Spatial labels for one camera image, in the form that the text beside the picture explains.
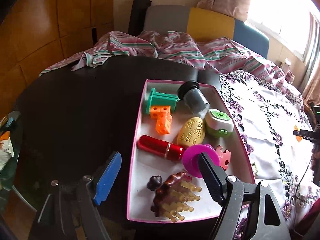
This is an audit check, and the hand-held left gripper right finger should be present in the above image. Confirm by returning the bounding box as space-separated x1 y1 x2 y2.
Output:
197 152 292 240

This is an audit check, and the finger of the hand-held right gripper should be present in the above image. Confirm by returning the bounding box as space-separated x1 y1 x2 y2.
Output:
293 129 313 140

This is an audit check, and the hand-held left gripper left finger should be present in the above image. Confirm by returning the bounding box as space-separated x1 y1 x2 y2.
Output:
27 151 122 240

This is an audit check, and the pink puzzle piece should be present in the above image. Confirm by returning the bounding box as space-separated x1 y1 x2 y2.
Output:
214 145 232 171

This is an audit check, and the magenta round lid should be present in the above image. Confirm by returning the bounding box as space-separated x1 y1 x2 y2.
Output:
182 144 215 179

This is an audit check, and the brown massage brush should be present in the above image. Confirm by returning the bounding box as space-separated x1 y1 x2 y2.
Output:
146 172 202 222

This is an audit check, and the pink cardboard box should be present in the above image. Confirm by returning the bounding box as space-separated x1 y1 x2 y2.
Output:
127 79 256 222

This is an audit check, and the yellow carved oval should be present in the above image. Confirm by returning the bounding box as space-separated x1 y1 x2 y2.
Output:
177 117 206 147

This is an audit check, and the green white round device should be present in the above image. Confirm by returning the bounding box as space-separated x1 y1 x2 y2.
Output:
204 109 234 138

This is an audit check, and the red metal cylinder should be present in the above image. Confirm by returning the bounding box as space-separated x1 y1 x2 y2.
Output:
137 135 185 161

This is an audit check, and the orange block toy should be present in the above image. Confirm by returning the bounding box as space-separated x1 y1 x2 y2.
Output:
149 105 173 134

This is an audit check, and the grey cylinder with black cap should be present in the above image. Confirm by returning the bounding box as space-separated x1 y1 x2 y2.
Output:
177 80 210 117

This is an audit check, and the white embroidered floral tablecloth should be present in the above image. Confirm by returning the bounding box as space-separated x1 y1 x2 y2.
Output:
219 70 315 240

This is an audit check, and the white small box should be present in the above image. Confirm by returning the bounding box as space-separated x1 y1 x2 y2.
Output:
281 57 293 73

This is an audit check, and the person's red clothing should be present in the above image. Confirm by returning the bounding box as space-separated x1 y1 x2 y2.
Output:
292 205 320 240

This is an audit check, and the plastic bag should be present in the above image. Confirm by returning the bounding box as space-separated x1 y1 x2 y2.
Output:
0 112 16 170

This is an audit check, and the striped pink green bedsheet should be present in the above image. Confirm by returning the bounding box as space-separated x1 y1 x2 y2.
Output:
39 31 304 98

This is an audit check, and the grey yellow blue headboard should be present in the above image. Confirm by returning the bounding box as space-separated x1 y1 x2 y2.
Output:
142 5 270 58

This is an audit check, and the wooden wardrobe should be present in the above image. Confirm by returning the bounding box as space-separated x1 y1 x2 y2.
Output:
0 0 115 113

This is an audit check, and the black rolled mat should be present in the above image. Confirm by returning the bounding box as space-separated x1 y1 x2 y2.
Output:
128 0 152 37

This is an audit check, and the black cable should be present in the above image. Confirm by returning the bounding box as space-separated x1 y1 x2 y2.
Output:
295 160 315 195

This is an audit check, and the window with white frame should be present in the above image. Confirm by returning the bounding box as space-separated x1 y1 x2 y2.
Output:
246 0 320 63

